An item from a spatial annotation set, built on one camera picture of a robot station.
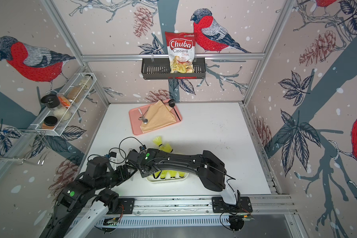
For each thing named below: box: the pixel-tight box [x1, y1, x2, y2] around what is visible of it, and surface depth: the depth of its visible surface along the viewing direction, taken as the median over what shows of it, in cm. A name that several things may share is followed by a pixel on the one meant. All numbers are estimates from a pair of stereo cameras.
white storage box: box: [145, 170, 190, 183], surface depth 83 cm
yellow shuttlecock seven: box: [152, 135, 163, 147], surface depth 97 cm
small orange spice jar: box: [41, 116, 59, 130], surface depth 61 cm
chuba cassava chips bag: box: [164, 31, 196, 74], surface depth 85 cm
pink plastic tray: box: [128, 99, 183, 136], surface depth 113 cm
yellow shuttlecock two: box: [166, 170, 186, 179], surface depth 84 cm
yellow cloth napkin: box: [140, 99, 178, 133], surface depth 113 cm
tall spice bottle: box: [66, 74, 93, 104], surface depth 80 cm
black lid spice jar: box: [40, 93, 72, 122], surface depth 67 cm
